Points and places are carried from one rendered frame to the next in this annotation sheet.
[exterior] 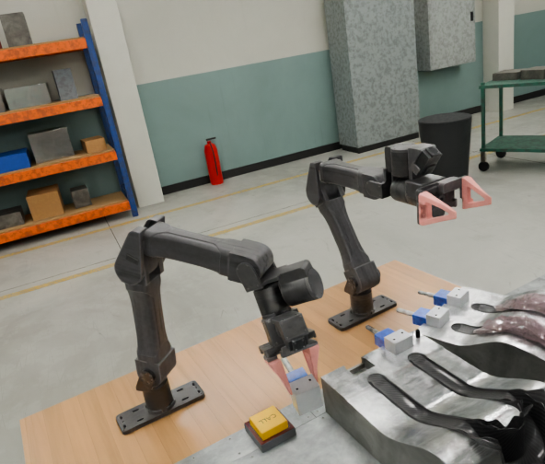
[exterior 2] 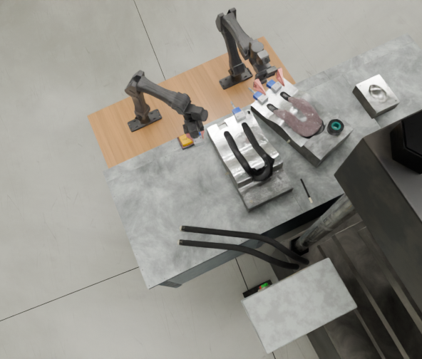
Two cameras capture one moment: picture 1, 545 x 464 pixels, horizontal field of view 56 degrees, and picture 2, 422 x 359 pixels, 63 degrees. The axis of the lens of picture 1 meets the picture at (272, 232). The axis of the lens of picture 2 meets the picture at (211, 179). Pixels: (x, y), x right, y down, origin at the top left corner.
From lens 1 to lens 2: 1.03 m
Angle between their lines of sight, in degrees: 51
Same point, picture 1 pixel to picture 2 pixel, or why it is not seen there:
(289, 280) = (194, 114)
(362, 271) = (236, 68)
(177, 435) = (152, 135)
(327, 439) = (206, 148)
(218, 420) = (167, 131)
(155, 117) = not seen: outside the picture
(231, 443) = (172, 143)
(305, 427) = not seen: hidden behind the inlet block
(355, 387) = (218, 136)
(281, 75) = not seen: outside the picture
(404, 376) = (237, 133)
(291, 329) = (193, 134)
